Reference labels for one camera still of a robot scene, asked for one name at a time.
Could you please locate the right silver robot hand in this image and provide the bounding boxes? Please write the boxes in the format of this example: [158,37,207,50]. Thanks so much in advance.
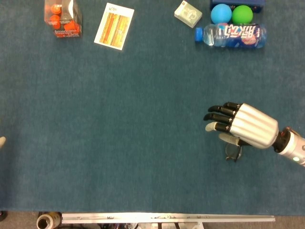
[203,102,279,150]

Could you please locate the thin-framed eyeglasses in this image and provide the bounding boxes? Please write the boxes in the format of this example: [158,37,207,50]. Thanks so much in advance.
[225,142,243,163]

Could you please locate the brown tape roll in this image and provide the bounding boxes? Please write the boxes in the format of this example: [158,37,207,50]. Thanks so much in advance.
[36,212,62,229]

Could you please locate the plastic bottle with blue label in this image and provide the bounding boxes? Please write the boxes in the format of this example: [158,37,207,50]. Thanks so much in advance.
[194,22,267,49]

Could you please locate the green ball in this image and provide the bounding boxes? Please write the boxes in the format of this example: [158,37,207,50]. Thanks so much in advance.
[231,5,253,24]

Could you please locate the blue ball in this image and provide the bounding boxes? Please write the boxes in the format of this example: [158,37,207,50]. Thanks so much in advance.
[210,4,233,25]

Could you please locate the blue felt table mat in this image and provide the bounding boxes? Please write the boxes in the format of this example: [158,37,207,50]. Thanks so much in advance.
[0,0,305,217]

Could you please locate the dark blue box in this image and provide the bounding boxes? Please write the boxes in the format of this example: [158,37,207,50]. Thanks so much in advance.
[209,0,266,13]

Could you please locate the clear box with red cups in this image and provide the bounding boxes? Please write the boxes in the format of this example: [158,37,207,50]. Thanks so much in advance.
[44,0,83,39]

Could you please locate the small white green box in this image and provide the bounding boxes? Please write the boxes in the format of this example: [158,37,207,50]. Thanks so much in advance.
[173,0,203,29]

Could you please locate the white card with orange print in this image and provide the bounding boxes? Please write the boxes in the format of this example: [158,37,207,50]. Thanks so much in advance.
[93,2,135,51]

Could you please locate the aluminium rail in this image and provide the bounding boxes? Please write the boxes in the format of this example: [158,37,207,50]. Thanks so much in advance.
[61,213,276,225]

